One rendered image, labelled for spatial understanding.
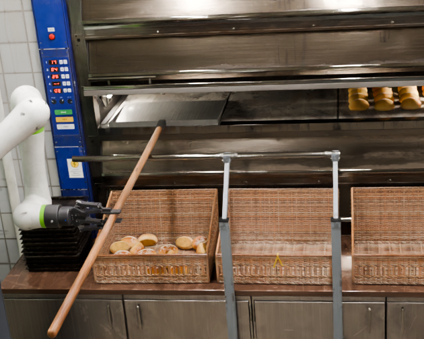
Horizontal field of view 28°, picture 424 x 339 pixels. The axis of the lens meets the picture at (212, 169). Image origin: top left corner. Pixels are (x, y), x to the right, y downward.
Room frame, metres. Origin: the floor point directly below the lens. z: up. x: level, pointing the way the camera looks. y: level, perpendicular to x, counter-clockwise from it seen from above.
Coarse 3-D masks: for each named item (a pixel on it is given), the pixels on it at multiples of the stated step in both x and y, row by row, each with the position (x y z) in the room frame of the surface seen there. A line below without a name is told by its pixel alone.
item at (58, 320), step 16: (160, 128) 3.84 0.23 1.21; (144, 160) 3.46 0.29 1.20; (128, 192) 3.14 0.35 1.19; (112, 224) 2.87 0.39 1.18; (96, 240) 2.73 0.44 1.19; (96, 256) 2.64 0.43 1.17; (80, 272) 2.51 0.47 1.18; (80, 288) 2.43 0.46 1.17; (64, 304) 2.32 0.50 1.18; (64, 320) 2.25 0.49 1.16; (48, 336) 2.18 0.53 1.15
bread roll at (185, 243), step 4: (184, 236) 3.77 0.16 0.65; (176, 240) 3.77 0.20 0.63; (180, 240) 3.76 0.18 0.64; (184, 240) 3.75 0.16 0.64; (188, 240) 3.74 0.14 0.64; (192, 240) 3.74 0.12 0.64; (176, 244) 3.76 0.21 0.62; (180, 244) 3.74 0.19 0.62; (184, 244) 3.73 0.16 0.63; (188, 244) 3.73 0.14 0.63; (180, 248) 3.75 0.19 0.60; (184, 248) 3.73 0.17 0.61; (188, 248) 3.73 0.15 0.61
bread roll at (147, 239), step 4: (140, 236) 3.82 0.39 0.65; (144, 236) 3.81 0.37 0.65; (148, 236) 3.80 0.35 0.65; (152, 236) 3.81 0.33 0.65; (140, 240) 3.80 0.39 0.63; (144, 240) 3.80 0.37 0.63; (148, 240) 3.80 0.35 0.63; (152, 240) 3.80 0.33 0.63; (156, 240) 3.81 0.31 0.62; (144, 244) 3.81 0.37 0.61; (148, 244) 3.81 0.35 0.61; (152, 244) 3.81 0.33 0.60
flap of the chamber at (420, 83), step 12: (300, 84) 3.68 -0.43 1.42; (312, 84) 3.67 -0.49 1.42; (324, 84) 3.66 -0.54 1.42; (336, 84) 3.65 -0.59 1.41; (348, 84) 3.64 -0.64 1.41; (360, 84) 3.63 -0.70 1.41; (372, 84) 3.62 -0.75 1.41; (384, 84) 3.61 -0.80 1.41; (396, 84) 3.60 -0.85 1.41; (408, 84) 3.59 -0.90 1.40; (420, 84) 3.58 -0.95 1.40
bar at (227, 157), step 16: (80, 160) 3.62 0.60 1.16; (96, 160) 3.61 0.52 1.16; (112, 160) 3.60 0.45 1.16; (128, 160) 3.59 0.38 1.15; (160, 160) 3.56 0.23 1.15; (176, 160) 3.55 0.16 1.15; (224, 160) 3.50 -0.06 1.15; (336, 160) 3.42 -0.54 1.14; (224, 176) 3.45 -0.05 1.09; (336, 176) 3.37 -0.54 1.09; (224, 192) 3.40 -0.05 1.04; (336, 192) 3.31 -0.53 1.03; (224, 208) 3.35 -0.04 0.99; (336, 208) 3.26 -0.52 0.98; (224, 224) 3.28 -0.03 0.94; (336, 224) 3.20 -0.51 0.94; (224, 240) 3.29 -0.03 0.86; (336, 240) 3.20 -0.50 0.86; (224, 256) 3.29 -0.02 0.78; (336, 256) 3.20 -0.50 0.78; (224, 272) 3.29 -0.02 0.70; (336, 272) 3.20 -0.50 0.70; (224, 288) 3.29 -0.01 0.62; (336, 288) 3.20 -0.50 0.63; (336, 304) 3.20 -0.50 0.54; (336, 320) 3.20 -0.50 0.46; (336, 336) 3.20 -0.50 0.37
